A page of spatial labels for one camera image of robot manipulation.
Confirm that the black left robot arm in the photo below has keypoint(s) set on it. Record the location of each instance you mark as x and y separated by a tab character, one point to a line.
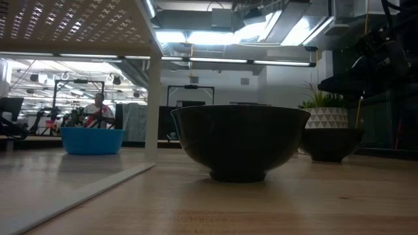
11	130

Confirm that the person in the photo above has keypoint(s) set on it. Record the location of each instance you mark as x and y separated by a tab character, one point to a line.
98	112

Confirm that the grey covered equipment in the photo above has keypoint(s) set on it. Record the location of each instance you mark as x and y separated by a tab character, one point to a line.
134	122

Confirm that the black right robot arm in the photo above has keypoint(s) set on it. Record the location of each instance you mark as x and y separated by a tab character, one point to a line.
375	58

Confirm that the black background rig frame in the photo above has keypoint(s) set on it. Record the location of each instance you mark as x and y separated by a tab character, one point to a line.
191	87
80	81

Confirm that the floral patterned black bowl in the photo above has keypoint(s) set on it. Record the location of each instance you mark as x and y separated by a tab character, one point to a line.
331	145
240	140

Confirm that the white perforated mat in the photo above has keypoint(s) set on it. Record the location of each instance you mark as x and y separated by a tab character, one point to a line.
81	26

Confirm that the potted plant triangle-patterned pot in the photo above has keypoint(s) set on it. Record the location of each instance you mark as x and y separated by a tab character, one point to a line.
326	117

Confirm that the blue plastic mini bowl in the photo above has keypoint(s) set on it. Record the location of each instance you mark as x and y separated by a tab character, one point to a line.
92	142

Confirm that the white LED light bar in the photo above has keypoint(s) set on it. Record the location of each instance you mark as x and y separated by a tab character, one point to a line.
215	60

